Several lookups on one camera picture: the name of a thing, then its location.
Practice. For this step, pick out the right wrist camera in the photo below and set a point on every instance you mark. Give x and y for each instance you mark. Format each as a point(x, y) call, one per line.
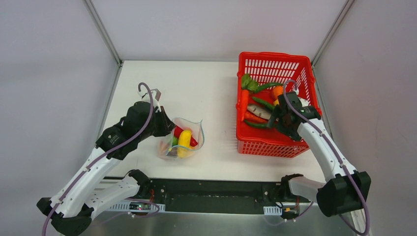
point(303, 101)

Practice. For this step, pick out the green chili pepper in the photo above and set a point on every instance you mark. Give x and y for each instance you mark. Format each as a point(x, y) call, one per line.
point(256, 125)

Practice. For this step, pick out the yellow corn cob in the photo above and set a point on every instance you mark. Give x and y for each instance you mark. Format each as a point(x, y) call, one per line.
point(183, 150)

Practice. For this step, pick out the red plastic basket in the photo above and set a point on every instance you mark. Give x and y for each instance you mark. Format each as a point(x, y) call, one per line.
point(262, 78)

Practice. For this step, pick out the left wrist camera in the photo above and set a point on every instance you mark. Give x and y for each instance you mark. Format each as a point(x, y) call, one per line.
point(153, 96)

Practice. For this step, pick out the green lettuce leaf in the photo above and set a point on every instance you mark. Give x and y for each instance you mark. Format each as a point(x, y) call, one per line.
point(247, 83)

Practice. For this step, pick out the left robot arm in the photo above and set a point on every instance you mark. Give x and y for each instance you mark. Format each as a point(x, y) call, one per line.
point(72, 209)

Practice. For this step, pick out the red chili pepper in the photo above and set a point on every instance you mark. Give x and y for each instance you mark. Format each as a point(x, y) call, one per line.
point(177, 132)

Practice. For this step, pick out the green lime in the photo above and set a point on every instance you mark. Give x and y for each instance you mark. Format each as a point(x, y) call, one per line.
point(175, 141)

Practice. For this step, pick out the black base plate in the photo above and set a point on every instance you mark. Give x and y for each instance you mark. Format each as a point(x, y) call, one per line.
point(214, 196)

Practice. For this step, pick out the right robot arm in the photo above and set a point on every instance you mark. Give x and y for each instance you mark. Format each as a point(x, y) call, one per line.
point(345, 188)

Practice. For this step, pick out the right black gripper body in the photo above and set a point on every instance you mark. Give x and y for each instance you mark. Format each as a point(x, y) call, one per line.
point(283, 120)

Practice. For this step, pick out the orange carrot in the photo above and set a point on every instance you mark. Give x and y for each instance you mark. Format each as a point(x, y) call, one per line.
point(243, 102)

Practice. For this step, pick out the toy grey fish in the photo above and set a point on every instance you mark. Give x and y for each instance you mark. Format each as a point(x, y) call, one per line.
point(259, 111)

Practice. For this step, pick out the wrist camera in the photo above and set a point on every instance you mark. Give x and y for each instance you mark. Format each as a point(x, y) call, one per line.
point(153, 96)
point(303, 101)

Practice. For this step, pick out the clear zip top bag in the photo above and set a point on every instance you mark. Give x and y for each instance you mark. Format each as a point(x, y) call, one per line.
point(197, 132)

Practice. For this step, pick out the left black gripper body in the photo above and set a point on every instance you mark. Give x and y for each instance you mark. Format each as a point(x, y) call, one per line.
point(165, 120)

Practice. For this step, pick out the long green cucumber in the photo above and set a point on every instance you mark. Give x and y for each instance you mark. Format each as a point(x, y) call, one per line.
point(264, 103)

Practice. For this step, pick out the peach fruit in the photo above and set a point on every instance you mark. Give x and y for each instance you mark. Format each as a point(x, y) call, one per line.
point(162, 149)

